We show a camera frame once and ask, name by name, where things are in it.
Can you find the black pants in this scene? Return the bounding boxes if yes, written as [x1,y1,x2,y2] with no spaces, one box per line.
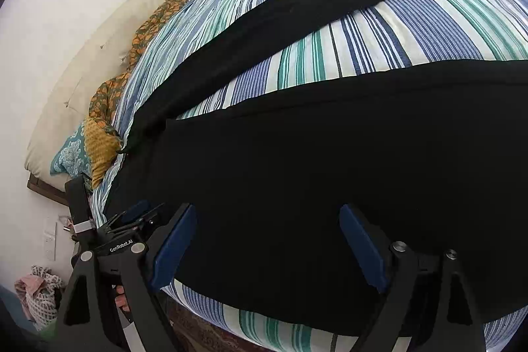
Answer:
[104,0,527,333]

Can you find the left hand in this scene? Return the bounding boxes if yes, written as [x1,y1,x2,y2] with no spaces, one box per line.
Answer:
[115,285,132,322]

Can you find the laundry basket with clothes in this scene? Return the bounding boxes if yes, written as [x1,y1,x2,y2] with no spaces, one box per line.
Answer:
[14,265,64,332]

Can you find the mustard yellow pillow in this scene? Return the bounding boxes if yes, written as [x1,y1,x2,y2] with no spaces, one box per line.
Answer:
[84,117,121,189]

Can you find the teal patterned pillow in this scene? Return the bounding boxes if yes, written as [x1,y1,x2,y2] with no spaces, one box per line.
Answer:
[49,122,91,179]

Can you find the orange floral blanket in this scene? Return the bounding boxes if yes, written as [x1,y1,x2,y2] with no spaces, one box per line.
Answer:
[84,0,189,136]

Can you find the beige headboard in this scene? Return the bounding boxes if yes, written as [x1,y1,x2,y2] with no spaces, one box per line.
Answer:
[25,0,164,205]

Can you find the striped blue green bedsheet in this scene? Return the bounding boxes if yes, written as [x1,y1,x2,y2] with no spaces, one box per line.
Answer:
[90,0,528,352]

